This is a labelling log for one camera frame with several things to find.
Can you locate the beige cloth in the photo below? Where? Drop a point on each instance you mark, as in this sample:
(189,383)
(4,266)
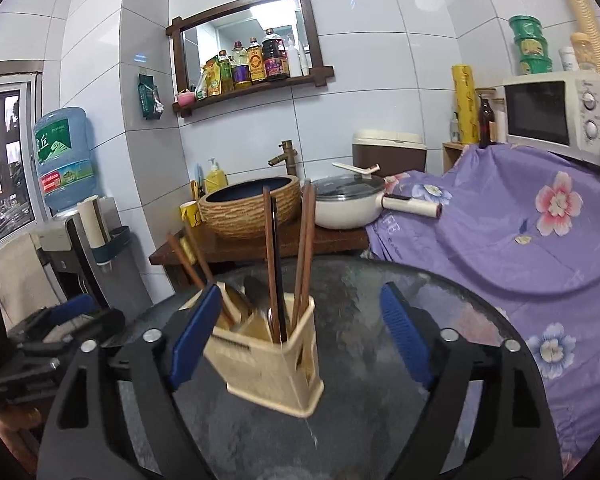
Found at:
(20,275)

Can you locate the stack of paper cups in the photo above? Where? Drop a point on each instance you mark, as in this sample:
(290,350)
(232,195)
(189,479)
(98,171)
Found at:
(92,225)

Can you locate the jar with yellow lid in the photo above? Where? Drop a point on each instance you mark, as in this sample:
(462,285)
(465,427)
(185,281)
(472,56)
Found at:
(582,52)

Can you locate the small wooden box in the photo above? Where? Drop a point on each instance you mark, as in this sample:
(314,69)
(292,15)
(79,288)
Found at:
(452,157)

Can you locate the white rice paddle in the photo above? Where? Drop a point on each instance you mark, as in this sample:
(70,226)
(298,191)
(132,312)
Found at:
(355,168)

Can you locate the dark soy sauce bottle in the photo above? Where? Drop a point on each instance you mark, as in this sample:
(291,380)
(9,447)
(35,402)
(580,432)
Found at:
(275,57)

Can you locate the yellow soap pump bottle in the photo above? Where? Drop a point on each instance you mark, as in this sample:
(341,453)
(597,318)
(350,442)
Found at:
(216,180)

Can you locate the yellow cup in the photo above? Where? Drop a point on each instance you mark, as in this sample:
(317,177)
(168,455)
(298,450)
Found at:
(191,212)

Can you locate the white squeeze bottle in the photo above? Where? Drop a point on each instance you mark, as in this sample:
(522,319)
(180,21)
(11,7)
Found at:
(293,60)

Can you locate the woven pattern wash basin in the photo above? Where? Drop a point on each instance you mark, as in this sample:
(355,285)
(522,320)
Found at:
(240,220)

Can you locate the tall beige cup stack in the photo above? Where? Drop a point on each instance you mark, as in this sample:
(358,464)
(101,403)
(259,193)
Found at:
(585,10)

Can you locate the teal cup holder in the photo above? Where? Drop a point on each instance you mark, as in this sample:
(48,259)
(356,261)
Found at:
(115,245)

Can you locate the purple floral cloth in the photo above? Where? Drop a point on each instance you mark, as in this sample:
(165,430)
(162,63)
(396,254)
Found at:
(480,240)

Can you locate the white pot with lid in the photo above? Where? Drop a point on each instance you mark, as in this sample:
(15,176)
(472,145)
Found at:
(345,212)

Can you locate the purple label bottle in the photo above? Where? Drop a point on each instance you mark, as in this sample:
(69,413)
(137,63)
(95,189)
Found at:
(241,70)

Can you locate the black chopstick gold band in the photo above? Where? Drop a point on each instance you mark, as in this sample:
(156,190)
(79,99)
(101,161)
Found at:
(277,270)

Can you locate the yellow label sauce bottle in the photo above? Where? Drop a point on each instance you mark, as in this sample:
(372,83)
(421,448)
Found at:
(256,62)

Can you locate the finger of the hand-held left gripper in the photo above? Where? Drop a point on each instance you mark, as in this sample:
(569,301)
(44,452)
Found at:
(72,308)
(90,332)

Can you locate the grey water dispenser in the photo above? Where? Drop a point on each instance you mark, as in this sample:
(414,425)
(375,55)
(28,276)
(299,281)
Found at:
(55,240)

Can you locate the small white bottle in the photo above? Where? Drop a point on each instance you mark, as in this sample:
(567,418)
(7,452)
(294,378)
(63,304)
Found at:
(567,60)

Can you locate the white microwave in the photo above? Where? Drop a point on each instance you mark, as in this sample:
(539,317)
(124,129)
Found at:
(535,110)

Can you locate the yellow seasoning pouch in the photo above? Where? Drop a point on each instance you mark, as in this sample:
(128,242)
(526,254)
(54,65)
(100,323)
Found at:
(212,80)

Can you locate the sliding window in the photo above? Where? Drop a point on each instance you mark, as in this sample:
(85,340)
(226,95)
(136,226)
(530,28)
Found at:
(5,170)

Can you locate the brown glass bottle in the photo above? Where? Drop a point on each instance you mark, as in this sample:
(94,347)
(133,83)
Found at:
(486,125)

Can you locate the green oil bottle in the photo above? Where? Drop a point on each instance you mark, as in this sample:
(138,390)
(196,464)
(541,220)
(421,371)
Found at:
(225,75)

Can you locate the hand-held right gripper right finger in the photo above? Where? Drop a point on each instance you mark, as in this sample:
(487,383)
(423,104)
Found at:
(405,332)

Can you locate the brown white rice cooker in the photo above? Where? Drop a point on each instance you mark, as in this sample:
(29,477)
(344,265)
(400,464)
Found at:
(395,155)

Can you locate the blue water jug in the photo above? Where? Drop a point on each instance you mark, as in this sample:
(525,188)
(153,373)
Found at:
(62,160)

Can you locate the yellow wrapped roll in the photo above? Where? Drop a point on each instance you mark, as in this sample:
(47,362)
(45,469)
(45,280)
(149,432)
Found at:
(465,105)

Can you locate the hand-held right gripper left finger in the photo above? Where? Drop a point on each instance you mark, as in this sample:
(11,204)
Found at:
(195,335)

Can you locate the pink bowl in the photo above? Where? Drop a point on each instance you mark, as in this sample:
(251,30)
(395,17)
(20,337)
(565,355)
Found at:
(186,100)

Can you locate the green hanging packet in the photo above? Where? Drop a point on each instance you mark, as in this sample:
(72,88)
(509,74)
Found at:
(149,97)

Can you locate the cream perforated utensil holder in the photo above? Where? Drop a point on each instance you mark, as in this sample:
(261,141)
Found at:
(260,365)

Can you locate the bronze faucet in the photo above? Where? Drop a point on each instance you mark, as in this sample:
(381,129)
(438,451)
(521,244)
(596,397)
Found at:
(287,157)

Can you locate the wooden framed mirror shelf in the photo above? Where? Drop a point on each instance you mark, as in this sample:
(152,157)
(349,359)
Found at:
(240,30)

